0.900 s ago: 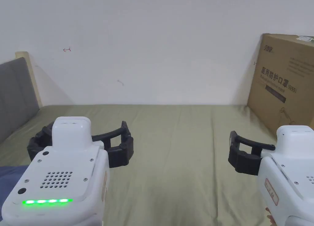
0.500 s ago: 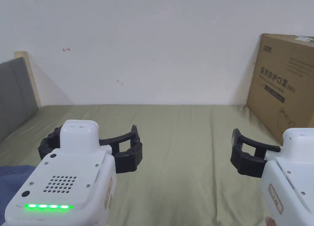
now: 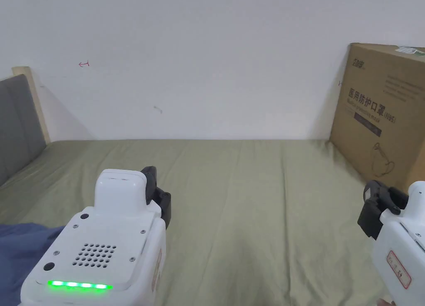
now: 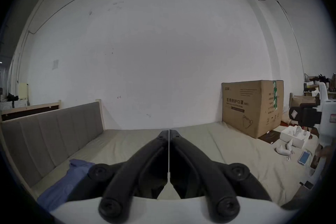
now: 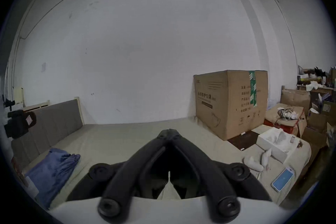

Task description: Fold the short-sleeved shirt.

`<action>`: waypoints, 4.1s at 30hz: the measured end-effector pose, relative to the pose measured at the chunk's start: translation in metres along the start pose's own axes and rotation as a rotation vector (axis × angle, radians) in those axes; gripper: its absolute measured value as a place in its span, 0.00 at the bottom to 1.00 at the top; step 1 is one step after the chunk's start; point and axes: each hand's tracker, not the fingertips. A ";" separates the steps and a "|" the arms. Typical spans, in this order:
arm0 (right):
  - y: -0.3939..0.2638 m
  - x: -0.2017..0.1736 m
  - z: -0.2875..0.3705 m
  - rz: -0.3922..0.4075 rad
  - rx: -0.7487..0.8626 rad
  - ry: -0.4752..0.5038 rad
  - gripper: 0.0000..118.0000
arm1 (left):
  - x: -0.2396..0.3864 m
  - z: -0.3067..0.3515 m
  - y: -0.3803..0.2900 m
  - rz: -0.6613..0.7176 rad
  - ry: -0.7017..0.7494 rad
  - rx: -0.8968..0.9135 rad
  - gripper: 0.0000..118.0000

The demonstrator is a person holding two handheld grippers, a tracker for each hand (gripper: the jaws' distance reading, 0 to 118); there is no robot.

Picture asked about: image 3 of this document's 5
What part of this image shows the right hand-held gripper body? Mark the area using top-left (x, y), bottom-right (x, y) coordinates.
top-left (357, 181), bottom-right (425, 306)

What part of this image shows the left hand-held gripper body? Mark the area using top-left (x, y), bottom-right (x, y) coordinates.
top-left (21, 169), bottom-right (172, 306)

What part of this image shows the dark blue garment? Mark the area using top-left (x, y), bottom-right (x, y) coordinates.
top-left (0, 222), bottom-right (67, 306)

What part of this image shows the brown cardboard carton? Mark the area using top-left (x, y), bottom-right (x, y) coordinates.
top-left (329, 42), bottom-right (425, 194)

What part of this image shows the bed with pale green sheet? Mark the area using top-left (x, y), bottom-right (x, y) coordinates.
top-left (0, 139), bottom-right (425, 306)

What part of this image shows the grey padded headboard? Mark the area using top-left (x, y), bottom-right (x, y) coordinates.
top-left (0, 73), bottom-right (47, 188)

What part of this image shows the light wooden board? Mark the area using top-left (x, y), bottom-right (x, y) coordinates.
top-left (11, 66), bottom-right (51, 144)

